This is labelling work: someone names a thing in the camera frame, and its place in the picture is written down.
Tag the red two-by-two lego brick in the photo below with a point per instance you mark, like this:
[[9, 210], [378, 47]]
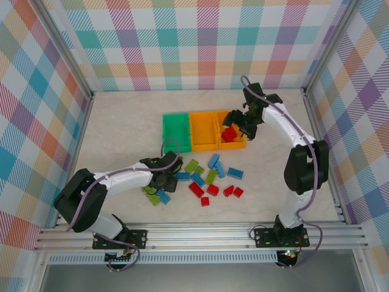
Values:
[[238, 192], [205, 201], [212, 189]]

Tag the small lime green lego brick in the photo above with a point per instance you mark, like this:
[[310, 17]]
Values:
[[199, 170]]

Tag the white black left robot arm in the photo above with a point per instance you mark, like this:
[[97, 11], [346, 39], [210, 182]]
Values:
[[127, 182]]

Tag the red two-by-four lego brick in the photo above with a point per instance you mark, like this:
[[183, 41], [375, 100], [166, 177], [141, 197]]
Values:
[[228, 134], [196, 190]]

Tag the small electronics board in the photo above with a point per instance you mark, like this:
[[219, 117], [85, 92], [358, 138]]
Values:
[[121, 255], [288, 255]]

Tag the yellow plastic bin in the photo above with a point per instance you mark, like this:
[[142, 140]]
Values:
[[231, 145], [202, 134]]

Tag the horizontal aluminium base rail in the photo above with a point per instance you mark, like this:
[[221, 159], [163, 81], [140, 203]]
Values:
[[197, 235]]

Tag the slanted aluminium frame post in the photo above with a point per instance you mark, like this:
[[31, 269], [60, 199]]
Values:
[[329, 45], [69, 45]]

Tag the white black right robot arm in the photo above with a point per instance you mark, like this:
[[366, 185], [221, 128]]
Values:
[[304, 173]]

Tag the green plastic bin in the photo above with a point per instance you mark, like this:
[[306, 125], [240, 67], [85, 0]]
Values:
[[176, 134]]

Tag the red sloped lego brick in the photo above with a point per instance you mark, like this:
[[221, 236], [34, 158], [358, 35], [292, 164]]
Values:
[[228, 191]]

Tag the blue lego brick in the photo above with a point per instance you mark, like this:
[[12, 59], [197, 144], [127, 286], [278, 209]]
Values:
[[214, 161], [197, 179], [183, 176], [235, 173], [219, 171], [164, 199]]

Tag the aluminium table side rail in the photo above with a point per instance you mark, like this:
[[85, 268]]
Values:
[[314, 121], [77, 152]]

